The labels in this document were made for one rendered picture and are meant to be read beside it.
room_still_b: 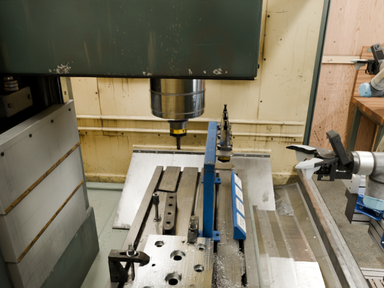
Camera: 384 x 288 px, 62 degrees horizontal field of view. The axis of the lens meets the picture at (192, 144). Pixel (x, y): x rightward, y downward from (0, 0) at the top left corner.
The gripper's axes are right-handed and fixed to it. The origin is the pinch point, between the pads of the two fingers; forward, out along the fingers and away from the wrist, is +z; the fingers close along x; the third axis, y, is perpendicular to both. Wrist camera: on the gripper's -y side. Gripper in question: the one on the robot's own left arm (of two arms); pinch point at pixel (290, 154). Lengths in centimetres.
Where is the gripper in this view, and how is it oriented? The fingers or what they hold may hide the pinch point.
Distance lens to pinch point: 106.6
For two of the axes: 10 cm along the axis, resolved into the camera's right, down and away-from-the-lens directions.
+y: 0.0, 9.2, 3.9
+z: -10.0, -0.4, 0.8
